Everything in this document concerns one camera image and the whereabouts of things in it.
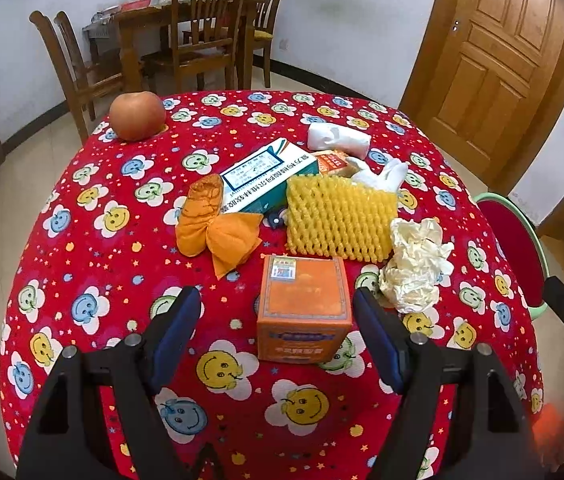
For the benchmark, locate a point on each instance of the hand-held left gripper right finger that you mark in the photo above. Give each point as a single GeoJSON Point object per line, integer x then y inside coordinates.
{"type": "Point", "coordinates": [374, 325]}

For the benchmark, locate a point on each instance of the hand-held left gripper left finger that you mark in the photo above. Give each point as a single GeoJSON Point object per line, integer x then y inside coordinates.
{"type": "Point", "coordinates": [184, 320]}

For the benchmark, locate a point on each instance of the white paper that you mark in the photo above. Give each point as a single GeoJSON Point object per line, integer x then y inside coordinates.
{"type": "Point", "coordinates": [417, 265]}

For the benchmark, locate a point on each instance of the orange cardboard box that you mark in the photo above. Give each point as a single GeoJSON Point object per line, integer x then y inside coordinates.
{"type": "Point", "coordinates": [304, 300]}

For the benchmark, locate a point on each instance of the red bin with green rim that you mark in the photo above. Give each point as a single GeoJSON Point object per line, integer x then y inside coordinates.
{"type": "Point", "coordinates": [512, 240]}

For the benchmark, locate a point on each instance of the orange cloth cover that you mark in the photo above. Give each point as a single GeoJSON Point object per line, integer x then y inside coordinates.
{"type": "Point", "coordinates": [212, 225]}

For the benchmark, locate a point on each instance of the yellow foam fruit net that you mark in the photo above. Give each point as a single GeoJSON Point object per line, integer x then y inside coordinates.
{"type": "Point", "coordinates": [337, 220]}

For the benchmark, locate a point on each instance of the white tissue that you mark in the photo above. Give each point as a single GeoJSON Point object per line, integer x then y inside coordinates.
{"type": "Point", "coordinates": [382, 175]}

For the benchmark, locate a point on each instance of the green and white carton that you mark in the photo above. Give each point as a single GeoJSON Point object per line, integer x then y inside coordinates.
{"type": "Point", "coordinates": [262, 175]}

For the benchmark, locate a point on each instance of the red smiley printed tablecloth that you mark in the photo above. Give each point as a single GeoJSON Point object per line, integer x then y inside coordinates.
{"type": "Point", "coordinates": [112, 270]}

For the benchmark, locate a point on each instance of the orange snack packet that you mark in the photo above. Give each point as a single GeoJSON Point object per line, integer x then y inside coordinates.
{"type": "Point", "coordinates": [333, 164]}

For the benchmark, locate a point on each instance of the white plastic packet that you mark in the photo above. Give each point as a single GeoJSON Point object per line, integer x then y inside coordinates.
{"type": "Point", "coordinates": [337, 139]}

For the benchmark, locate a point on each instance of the red apple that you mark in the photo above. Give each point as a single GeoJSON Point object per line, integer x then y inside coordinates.
{"type": "Point", "coordinates": [137, 115]}

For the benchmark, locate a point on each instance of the wooden panel door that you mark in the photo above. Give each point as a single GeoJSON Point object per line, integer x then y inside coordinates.
{"type": "Point", "coordinates": [492, 60]}

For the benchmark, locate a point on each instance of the tall wooden chair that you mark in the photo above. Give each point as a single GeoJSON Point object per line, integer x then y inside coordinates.
{"type": "Point", "coordinates": [207, 30]}

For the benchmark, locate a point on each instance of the yellow seat cushion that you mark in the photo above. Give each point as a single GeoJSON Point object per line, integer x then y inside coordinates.
{"type": "Point", "coordinates": [263, 35]}

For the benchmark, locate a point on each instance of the wooden dining table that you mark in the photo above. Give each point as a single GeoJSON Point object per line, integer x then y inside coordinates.
{"type": "Point", "coordinates": [132, 25]}

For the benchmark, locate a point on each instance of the red packet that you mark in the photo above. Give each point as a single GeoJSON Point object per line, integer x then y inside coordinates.
{"type": "Point", "coordinates": [137, 5]}

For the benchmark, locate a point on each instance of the wooden chair with yellow cushion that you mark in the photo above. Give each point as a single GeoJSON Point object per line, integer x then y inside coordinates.
{"type": "Point", "coordinates": [267, 10]}

